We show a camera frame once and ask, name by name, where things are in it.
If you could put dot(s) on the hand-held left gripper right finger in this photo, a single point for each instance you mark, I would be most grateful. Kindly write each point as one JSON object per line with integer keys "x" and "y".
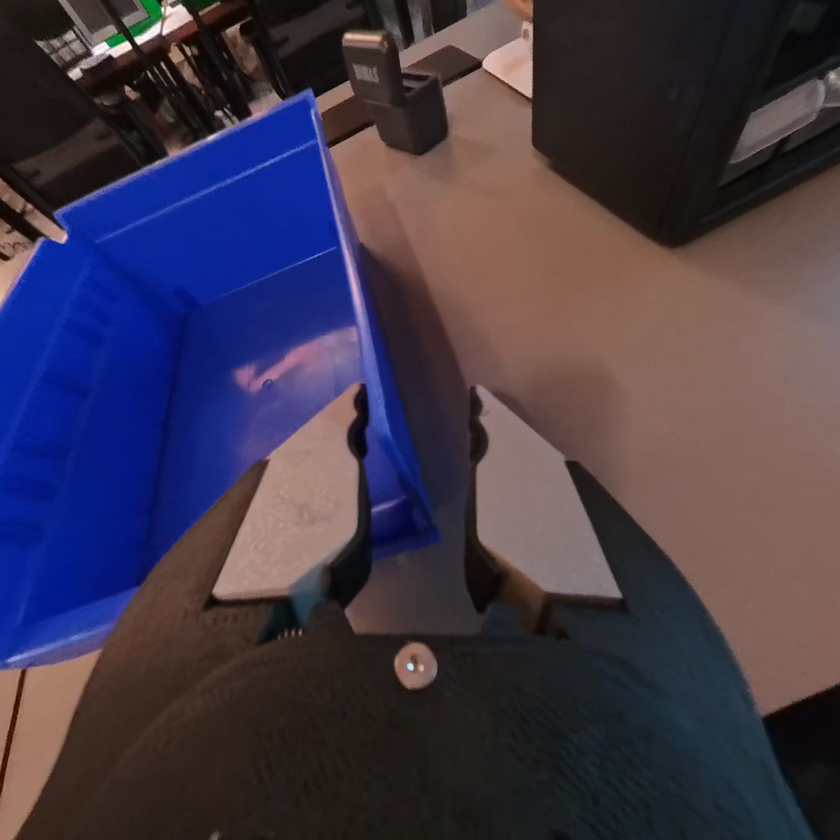
{"x": 538, "y": 525}

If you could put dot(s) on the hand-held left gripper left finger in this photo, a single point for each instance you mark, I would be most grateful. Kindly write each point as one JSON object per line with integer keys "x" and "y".
{"x": 295, "y": 525}

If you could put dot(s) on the blue plastic bin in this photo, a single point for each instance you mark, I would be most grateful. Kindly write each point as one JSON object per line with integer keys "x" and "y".
{"x": 164, "y": 361}

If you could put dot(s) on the black drawer cabinet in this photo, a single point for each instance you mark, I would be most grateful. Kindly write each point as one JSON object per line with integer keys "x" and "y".
{"x": 623, "y": 131}

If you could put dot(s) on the black charger box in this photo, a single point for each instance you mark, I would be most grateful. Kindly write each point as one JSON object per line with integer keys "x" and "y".
{"x": 407, "y": 111}

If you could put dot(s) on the white stand base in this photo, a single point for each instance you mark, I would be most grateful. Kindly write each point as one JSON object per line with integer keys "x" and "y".
{"x": 512, "y": 65}

